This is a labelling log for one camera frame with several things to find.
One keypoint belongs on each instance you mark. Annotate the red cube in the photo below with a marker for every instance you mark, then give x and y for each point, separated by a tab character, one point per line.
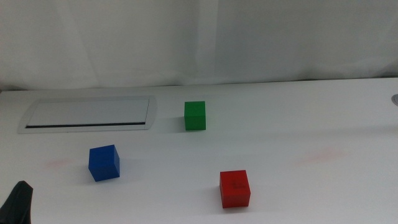
234	189

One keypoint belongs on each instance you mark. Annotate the green cube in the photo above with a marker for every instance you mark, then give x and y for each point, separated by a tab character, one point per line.
195	116

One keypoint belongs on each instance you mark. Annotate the blue cube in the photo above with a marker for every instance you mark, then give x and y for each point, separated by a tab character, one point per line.
104	163

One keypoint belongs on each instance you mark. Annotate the black left Piper arm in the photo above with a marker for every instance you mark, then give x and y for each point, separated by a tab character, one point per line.
17	205

